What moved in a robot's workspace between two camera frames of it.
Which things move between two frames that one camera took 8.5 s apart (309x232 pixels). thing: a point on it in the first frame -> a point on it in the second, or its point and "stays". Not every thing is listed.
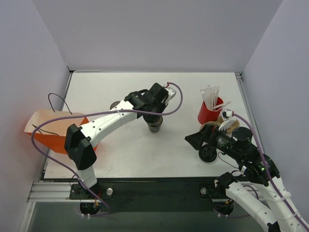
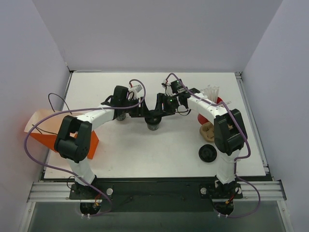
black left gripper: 152,117 -> 136,111
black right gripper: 204,135 -> 159,104
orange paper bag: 53,134 stays
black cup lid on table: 207,153 stays
